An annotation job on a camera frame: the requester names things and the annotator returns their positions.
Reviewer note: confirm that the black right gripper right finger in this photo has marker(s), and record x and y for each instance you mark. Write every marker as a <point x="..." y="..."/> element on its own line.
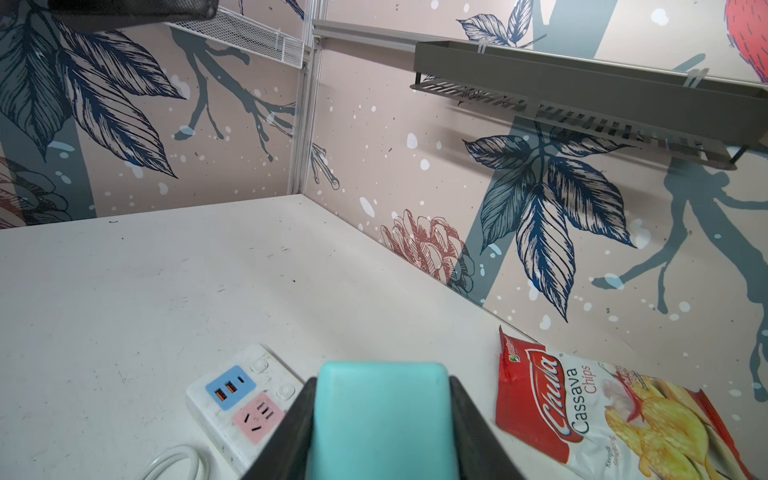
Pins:
<point x="480" y="456"/>

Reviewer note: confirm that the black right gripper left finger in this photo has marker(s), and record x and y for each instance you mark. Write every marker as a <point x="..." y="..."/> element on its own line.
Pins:
<point x="286" y="454"/>

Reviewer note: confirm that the white long power strip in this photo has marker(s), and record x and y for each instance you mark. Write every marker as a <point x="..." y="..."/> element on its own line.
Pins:
<point x="240" y="404"/>

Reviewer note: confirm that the teal usb charger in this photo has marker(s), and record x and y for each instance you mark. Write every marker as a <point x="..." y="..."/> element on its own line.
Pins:
<point x="383" y="421"/>

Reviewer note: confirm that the red cassava chips bag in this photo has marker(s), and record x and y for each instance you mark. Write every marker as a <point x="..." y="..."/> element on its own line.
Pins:
<point x="604" y="421"/>

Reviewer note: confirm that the black hanging wire basket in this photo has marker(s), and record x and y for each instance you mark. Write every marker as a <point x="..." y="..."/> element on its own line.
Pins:
<point x="689" y="115"/>

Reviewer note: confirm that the white wire mesh shelf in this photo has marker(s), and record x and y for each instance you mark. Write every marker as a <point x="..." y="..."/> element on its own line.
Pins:
<point x="235" y="30"/>

